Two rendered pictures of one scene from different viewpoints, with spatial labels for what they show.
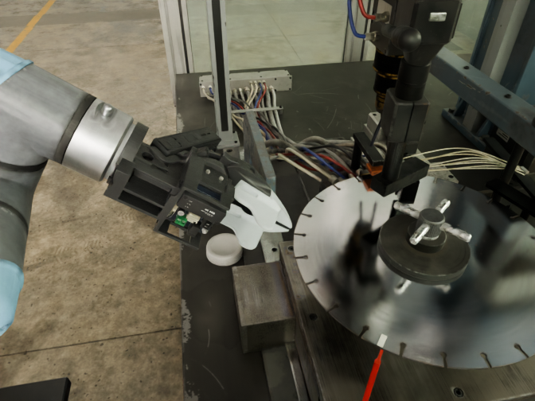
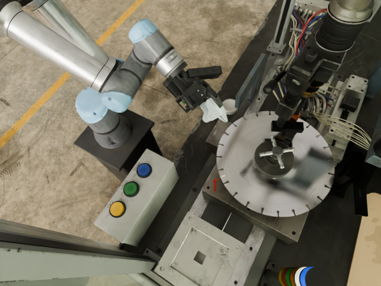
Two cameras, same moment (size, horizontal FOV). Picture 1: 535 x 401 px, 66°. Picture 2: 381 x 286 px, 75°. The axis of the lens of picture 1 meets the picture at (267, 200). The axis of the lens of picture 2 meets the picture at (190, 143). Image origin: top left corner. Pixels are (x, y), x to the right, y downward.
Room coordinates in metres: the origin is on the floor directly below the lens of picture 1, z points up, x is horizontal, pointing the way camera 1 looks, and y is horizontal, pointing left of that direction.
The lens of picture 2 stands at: (0.04, -0.24, 1.63)
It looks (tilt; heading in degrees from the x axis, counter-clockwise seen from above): 63 degrees down; 50
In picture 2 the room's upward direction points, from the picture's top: 11 degrees counter-clockwise
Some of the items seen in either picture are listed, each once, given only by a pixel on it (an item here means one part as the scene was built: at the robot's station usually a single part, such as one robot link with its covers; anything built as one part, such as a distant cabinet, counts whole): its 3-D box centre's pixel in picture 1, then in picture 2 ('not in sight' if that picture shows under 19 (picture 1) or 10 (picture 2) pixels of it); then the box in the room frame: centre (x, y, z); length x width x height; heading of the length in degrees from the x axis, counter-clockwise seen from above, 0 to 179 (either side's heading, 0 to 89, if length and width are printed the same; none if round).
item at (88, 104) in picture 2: not in sight; (98, 108); (0.17, 0.40, 0.91); 0.13 x 0.12 x 0.14; 20
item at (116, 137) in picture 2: not in sight; (109, 126); (0.16, 0.39, 0.80); 0.15 x 0.15 x 0.10
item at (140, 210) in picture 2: not in sight; (141, 197); (0.05, 0.07, 0.82); 0.28 x 0.11 x 0.15; 10
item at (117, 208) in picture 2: not in sight; (117, 209); (-0.02, 0.07, 0.90); 0.04 x 0.04 x 0.02
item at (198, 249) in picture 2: not in sight; (200, 258); (0.03, -0.20, 0.82); 0.18 x 0.18 x 0.15; 10
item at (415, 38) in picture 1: (414, 32); (282, 83); (0.40, -0.14, 1.21); 0.08 x 0.06 x 0.03; 10
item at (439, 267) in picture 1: (424, 239); (274, 156); (0.38, -0.20, 0.96); 0.11 x 0.11 x 0.03
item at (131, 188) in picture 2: not in sight; (131, 189); (0.04, 0.08, 0.90); 0.04 x 0.04 x 0.02
